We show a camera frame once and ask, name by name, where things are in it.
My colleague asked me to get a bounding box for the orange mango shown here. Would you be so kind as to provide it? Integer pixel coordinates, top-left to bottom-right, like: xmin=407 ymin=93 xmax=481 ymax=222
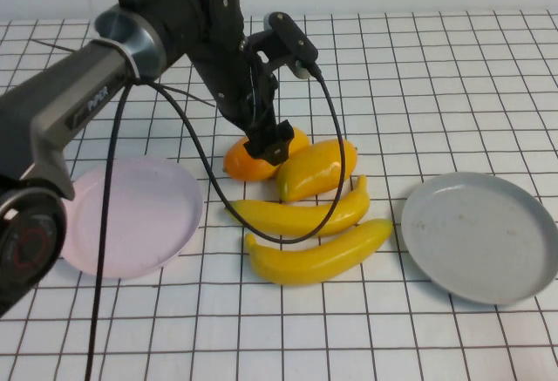
xmin=222 ymin=126 xmax=311 ymax=182

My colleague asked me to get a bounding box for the white zip tie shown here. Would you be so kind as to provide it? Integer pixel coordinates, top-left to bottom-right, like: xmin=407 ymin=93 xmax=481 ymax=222
xmin=124 ymin=43 xmax=143 ymax=84

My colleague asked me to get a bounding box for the black camera cable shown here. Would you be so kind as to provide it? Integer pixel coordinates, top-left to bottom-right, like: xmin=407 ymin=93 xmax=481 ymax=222
xmin=85 ymin=60 xmax=345 ymax=381

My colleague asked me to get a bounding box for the thick yellow banana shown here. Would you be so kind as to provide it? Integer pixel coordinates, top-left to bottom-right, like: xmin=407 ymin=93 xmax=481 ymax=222
xmin=243 ymin=218 xmax=394 ymax=287

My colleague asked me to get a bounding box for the black zip tie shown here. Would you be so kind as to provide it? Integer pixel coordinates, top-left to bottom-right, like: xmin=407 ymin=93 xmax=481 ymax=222
xmin=30 ymin=38 xmax=218 ymax=107

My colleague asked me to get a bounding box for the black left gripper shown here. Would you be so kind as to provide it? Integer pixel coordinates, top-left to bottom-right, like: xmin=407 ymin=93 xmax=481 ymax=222
xmin=190 ymin=44 xmax=296 ymax=167

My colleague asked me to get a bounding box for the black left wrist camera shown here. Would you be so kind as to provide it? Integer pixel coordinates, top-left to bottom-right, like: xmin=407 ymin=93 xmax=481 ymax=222
xmin=247 ymin=10 xmax=320 ymax=80

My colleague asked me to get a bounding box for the pink round plate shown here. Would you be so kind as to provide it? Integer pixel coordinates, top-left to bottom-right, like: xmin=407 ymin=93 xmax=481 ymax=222
xmin=58 ymin=156 xmax=205 ymax=280

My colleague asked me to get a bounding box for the slim yellow banana green tip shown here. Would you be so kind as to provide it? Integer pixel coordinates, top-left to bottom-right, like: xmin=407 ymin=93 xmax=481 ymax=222
xmin=224 ymin=174 xmax=371 ymax=239

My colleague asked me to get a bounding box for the white checked tablecloth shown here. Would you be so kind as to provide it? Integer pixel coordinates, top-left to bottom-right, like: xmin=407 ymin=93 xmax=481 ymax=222
xmin=0 ymin=9 xmax=558 ymax=381

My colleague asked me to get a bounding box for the yellow mango with green tip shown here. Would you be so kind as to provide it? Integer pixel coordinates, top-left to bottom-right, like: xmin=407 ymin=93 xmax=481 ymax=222
xmin=275 ymin=138 xmax=358 ymax=203

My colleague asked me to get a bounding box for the grey round plate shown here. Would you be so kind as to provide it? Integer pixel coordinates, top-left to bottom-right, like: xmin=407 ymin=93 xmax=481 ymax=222
xmin=399 ymin=171 xmax=558 ymax=306

